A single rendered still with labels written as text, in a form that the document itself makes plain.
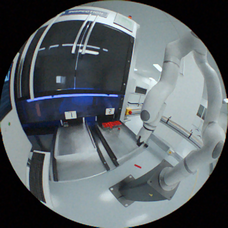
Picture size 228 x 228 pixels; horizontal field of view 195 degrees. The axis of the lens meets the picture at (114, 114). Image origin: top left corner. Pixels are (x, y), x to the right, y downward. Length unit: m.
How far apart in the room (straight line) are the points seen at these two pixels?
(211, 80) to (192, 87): 1.50
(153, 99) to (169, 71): 0.16
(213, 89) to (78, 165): 0.69
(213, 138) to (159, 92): 0.28
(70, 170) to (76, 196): 0.93
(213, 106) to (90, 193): 1.43
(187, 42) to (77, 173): 0.76
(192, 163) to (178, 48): 0.50
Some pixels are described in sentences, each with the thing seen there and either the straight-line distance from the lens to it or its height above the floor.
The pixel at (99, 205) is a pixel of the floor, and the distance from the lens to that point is 1.29.
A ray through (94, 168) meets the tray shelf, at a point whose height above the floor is 0.88.
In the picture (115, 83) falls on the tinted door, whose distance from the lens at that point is 0.58.
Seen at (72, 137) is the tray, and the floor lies 0.88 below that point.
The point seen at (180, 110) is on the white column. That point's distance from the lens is 1.79.
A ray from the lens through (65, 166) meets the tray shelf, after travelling 0.44.
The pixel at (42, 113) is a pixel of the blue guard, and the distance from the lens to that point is 0.60.
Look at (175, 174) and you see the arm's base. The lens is 0.47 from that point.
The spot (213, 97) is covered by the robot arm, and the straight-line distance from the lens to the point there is 0.36.
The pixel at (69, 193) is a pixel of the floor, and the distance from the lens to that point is 1.36.
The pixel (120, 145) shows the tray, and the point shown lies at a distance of 0.50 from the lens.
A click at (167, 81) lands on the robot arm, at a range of 0.34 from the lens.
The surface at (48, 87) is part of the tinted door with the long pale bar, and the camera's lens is 0.53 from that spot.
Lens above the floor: 1.26
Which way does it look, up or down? 25 degrees down
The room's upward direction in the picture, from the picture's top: 10 degrees clockwise
